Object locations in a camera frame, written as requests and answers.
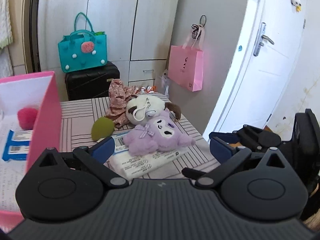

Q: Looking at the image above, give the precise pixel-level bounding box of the green felt ball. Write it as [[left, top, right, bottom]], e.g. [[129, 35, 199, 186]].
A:
[[91, 116, 114, 141]]

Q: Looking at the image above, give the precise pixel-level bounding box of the white tissue pack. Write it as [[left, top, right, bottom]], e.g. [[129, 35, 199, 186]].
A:
[[107, 132, 189, 180]]

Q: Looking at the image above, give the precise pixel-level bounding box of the purple Kuromi plush toy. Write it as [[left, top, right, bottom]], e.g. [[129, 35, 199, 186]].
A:
[[123, 108, 195, 156]]

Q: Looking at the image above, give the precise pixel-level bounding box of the pink floral fabric scrunchie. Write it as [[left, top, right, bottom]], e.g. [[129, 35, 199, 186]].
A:
[[105, 79, 137, 128]]

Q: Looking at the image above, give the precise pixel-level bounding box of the blue wet wipes pack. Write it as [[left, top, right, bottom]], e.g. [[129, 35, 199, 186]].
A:
[[2, 130, 33, 161]]

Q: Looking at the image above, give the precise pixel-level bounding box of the white door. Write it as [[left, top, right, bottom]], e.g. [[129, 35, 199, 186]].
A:
[[203, 0, 307, 139]]

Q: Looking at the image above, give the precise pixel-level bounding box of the red fuzzy plush ball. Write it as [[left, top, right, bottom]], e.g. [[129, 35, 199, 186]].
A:
[[17, 107, 38, 130]]

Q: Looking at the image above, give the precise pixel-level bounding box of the pink storage box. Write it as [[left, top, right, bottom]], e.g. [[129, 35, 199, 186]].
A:
[[1, 72, 62, 232]]

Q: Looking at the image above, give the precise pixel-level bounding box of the pink paper shopping bag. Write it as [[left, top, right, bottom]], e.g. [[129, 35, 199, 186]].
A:
[[168, 24, 205, 92]]

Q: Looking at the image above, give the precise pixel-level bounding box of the black suitcase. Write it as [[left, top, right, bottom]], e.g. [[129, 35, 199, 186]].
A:
[[65, 61, 120, 101]]

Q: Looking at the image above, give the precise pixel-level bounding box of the white brown plush toy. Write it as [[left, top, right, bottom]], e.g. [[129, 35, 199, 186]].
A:
[[125, 94, 182, 126]]

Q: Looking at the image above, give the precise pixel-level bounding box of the small drink bottles pack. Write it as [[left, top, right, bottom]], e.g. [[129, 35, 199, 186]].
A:
[[135, 86, 156, 94]]

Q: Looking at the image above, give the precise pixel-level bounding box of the teal felt tote bag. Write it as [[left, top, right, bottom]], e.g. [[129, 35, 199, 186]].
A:
[[57, 12, 107, 73]]

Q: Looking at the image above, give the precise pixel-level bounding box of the plush toy on door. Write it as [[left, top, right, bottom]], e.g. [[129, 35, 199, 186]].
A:
[[291, 0, 302, 12]]

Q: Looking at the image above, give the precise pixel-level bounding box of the white green knit cardigan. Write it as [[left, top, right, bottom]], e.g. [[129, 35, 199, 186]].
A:
[[0, 0, 13, 52]]

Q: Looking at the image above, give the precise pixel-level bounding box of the white wardrobe cabinet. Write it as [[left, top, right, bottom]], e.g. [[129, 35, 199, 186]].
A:
[[37, 0, 178, 101]]

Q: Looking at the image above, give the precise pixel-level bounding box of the silver door handle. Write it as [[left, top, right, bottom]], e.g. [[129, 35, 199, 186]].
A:
[[253, 22, 274, 57]]

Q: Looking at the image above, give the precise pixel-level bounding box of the black hair tie hook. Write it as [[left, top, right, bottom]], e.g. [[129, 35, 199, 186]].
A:
[[191, 15, 207, 40]]

